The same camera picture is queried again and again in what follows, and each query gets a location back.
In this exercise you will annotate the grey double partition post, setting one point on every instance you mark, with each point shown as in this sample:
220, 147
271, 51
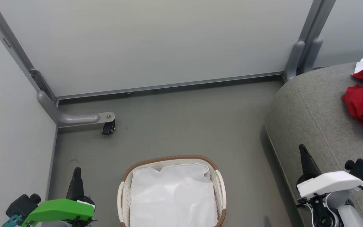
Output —
307, 37

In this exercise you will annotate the white basket with brown rim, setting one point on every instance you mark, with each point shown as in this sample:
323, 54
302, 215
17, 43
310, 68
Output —
220, 186

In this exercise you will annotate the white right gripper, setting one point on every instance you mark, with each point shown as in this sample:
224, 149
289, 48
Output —
329, 183

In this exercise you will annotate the white basket liner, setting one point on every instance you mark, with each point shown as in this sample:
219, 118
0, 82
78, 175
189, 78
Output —
172, 195

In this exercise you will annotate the grey partition bottom rail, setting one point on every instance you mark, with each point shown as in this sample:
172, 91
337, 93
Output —
169, 85

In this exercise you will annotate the grey partition post with foot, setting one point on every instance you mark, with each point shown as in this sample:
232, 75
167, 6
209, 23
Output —
74, 119

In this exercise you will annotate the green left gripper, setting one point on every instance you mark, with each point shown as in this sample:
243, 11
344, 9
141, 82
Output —
61, 209

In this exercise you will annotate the grey fabric sofa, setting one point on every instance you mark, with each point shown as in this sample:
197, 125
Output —
320, 119

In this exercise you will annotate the plain red garment white cuffs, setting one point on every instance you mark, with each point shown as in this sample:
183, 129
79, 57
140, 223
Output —
362, 104

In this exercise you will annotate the black caster wheel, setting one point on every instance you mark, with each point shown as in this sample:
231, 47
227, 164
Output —
107, 127

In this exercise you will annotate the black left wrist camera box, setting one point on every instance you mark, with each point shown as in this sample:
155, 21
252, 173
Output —
22, 205

